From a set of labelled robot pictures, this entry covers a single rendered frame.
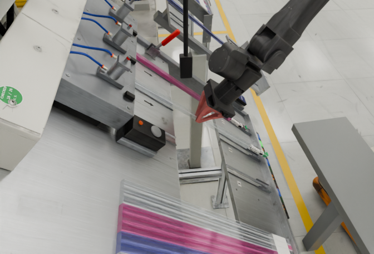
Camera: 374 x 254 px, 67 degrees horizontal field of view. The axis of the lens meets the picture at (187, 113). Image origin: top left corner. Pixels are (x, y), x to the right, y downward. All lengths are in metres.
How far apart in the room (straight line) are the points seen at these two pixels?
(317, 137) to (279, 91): 1.16
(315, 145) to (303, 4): 0.69
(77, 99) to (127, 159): 0.13
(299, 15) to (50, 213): 0.55
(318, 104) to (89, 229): 2.10
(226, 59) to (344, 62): 2.36
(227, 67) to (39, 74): 0.36
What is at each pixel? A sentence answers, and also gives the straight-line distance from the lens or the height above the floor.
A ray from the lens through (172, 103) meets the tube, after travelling 0.70.
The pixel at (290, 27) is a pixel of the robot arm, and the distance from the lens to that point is 0.64.
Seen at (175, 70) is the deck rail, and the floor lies 0.95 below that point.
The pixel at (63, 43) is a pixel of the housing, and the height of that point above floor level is 1.25.
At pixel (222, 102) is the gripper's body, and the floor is 1.01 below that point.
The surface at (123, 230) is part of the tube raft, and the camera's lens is 0.44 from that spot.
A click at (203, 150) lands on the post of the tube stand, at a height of 0.01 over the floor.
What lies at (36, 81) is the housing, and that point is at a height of 1.25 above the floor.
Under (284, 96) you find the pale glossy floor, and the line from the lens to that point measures 2.34.
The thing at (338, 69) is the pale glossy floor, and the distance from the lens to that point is 2.80.
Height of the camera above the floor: 1.48
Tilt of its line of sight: 45 degrees down
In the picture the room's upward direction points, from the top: straight up
